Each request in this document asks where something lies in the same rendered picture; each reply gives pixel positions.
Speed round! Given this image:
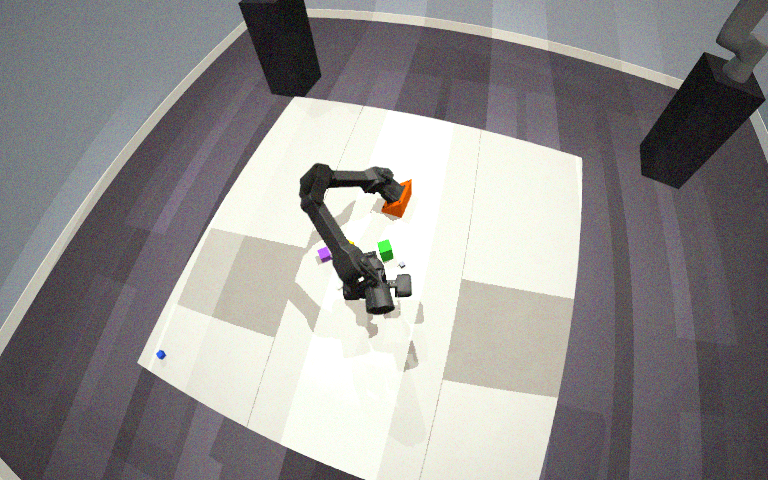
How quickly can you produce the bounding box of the small purple cube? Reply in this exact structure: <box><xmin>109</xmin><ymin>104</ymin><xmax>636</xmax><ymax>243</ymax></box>
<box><xmin>317</xmin><ymin>247</ymin><xmax>332</xmax><ymax>264</ymax></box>

